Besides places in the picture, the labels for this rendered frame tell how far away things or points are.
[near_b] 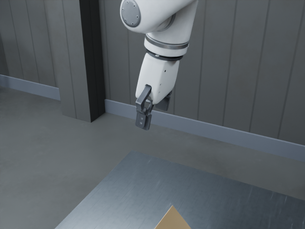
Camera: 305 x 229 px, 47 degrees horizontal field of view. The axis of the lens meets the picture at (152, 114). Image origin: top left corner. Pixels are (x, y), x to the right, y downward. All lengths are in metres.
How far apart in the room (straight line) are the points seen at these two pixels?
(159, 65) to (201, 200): 0.41
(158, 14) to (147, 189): 0.53
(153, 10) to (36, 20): 2.76
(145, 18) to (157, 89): 0.17
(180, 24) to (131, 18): 0.10
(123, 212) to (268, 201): 0.37
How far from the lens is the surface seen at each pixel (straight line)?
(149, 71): 0.67
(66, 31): 2.76
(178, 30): 0.64
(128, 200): 0.92
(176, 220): 0.48
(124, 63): 2.82
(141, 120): 0.72
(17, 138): 2.89
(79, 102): 2.93
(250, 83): 2.48
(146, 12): 0.56
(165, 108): 0.80
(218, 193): 0.95
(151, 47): 0.66
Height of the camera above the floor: 1.45
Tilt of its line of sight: 28 degrees down
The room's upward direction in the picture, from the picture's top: straight up
